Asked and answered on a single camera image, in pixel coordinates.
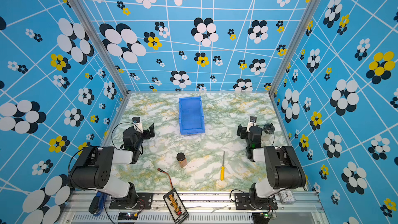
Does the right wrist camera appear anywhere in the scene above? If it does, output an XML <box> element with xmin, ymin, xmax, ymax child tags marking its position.
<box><xmin>246</xmin><ymin>116</ymin><xmax>257</xmax><ymax>132</ymax></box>

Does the brown spice jar black lid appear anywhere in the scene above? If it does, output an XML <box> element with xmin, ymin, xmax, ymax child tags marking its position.
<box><xmin>176</xmin><ymin>152</ymin><xmax>188</xmax><ymax>168</ymax></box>

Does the aluminium corner post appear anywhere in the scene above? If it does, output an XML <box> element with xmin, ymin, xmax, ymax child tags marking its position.
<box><xmin>269</xmin><ymin>0</ymin><xmax>321</xmax><ymax>99</ymax></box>
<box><xmin>68</xmin><ymin>0</ymin><xmax>129</xmax><ymax>97</ymax></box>

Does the clear jar black lid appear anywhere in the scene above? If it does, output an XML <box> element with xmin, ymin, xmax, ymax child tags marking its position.
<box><xmin>261</xmin><ymin>123</ymin><xmax>275</xmax><ymax>146</ymax></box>

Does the left aluminium corner post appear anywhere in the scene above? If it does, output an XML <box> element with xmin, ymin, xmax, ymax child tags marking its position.
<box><xmin>68</xmin><ymin>0</ymin><xmax>129</xmax><ymax>97</ymax></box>

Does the small circuit board left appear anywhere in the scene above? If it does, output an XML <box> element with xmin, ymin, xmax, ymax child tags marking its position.
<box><xmin>118</xmin><ymin>212</ymin><xmax>138</xmax><ymax>221</ymax></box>

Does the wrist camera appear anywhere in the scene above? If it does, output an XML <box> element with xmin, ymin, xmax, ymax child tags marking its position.
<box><xmin>132</xmin><ymin>117</ymin><xmax>144</xmax><ymax>133</ymax></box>
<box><xmin>246</xmin><ymin>116</ymin><xmax>257</xmax><ymax>132</ymax></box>

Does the blue black clamp tool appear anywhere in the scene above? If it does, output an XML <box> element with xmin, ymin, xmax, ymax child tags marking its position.
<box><xmin>88</xmin><ymin>192</ymin><xmax>107</xmax><ymax>216</ymax></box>

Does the aluminium front rail frame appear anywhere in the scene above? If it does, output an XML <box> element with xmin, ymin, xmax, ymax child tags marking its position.
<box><xmin>59</xmin><ymin>191</ymin><xmax>329</xmax><ymax>224</ymax></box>

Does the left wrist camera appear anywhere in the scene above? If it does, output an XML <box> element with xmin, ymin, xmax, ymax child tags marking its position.
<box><xmin>132</xmin><ymin>117</ymin><xmax>144</xmax><ymax>133</ymax></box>

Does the blue plastic bin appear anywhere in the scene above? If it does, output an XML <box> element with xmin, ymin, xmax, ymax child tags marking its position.
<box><xmin>178</xmin><ymin>96</ymin><xmax>205</xmax><ymax>135</ymax></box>

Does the small white alarm clock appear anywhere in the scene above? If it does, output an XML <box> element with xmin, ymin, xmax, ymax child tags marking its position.
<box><xmin>279</xmin><ymin>189</ymin><xmax>295</xmax><ymax>204</ymax></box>

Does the yellow handled screwdriver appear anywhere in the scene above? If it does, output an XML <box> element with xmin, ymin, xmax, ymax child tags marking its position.
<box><xmin>220</xmin><ymin>151</ymin><xmax>226</xmax><ymax>180</ymax></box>

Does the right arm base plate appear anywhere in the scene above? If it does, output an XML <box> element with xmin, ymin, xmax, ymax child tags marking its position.
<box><xmin>232</xmin><ymin>192</ymin><xmax>278</xmax><ymax>212</ymax></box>

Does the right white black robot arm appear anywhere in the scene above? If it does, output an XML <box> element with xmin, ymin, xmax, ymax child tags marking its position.
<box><xmin>237</xmin><ymin>122</ymin><xmax>306</xmax><ymax>209</ymax></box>

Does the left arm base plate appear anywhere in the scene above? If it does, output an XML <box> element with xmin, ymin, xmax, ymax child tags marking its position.
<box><xmin>109</xmin><ymin>192</ymin><xmax>154</xmax><ymax>210</ymax></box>

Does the black battery pack with cable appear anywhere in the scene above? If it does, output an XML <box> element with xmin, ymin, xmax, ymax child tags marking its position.
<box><xmin>157</xmin><ymin>168</ymin><xmax>189</xmax><ymax>224</ymax></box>

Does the right aluminium corner post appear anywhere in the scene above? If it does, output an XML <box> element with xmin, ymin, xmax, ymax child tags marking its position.
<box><xmin>269</xmin><ymin>0</ymin><xmax>321</xmax><ymax>99</ymax></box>

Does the small circuit board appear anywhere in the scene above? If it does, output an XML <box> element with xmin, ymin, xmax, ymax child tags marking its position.
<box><xmin>252</xmin><ymin>213</ymin><xmax>270</xmax><ymax>224</ymax></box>
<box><xmin>118</xmin><ymin>212</ymin><xmax>138</xmax><ymax>221</ymax></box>

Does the small circuit board right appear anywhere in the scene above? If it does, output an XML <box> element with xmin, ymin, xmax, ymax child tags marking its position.
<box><xmin>252</xmin><ymin>213</ymin><xmax>270</xmax><ymax>224</ymax></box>

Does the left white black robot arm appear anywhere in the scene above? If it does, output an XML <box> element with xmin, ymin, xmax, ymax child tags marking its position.
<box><xmin>68</xmin><ymin>124</ymin><xmax>155</xmax><ymax>209</ymax></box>

